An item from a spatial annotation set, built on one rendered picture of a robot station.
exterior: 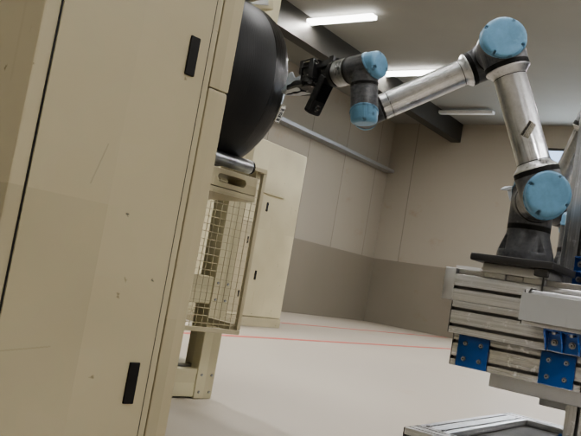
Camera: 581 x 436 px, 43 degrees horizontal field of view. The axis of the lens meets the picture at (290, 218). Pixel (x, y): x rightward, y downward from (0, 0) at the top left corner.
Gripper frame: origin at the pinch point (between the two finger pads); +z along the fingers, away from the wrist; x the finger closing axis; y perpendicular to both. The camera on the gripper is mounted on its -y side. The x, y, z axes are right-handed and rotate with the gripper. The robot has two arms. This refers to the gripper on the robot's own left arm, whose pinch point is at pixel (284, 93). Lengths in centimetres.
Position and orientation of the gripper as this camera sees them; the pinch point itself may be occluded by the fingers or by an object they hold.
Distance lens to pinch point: 222.6
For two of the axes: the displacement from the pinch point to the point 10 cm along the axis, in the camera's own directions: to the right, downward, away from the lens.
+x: -6.8, -1.8, -7.1
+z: -7.3, 0.6, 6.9
